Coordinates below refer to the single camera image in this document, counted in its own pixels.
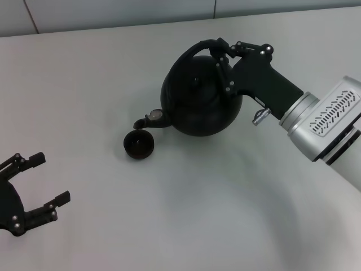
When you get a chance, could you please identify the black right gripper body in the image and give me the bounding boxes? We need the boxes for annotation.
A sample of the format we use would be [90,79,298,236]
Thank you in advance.
[229,43,305,120]

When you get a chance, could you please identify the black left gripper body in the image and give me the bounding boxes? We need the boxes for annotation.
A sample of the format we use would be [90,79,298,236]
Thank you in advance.
[0,180,29,238]

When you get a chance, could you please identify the black round teapot with handle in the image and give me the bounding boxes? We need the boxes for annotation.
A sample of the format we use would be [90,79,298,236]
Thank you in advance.
[133,38,243,138]

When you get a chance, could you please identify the small dark teacup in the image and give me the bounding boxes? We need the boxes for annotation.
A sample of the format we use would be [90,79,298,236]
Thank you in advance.
[122,129,155,161]

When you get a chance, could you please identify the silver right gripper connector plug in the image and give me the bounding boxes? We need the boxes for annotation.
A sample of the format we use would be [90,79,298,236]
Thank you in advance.
[252,108,272,126]

